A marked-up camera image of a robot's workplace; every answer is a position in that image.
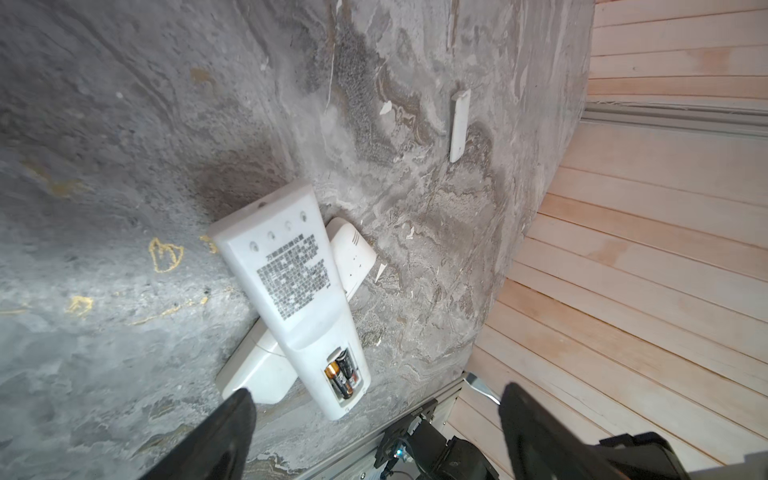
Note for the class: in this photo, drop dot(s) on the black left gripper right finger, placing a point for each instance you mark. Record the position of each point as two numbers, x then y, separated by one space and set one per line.
540 447

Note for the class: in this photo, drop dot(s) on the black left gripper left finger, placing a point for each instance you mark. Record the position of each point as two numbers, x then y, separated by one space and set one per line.
217 448

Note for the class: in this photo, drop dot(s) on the black gold AAA battery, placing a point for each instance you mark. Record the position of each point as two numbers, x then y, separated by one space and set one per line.
339 380

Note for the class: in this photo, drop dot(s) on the black red AAA battery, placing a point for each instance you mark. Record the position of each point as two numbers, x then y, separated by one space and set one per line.
348 367

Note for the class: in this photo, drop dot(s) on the long white remote control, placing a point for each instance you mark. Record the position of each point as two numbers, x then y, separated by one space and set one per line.
280 253

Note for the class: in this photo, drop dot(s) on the white battery compartment cover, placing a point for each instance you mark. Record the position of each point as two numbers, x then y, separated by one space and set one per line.
460 122

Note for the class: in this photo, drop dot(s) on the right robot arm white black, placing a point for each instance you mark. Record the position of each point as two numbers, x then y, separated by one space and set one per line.
414 438

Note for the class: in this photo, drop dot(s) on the short white remote control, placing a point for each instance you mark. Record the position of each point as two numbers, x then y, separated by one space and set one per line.
258 364

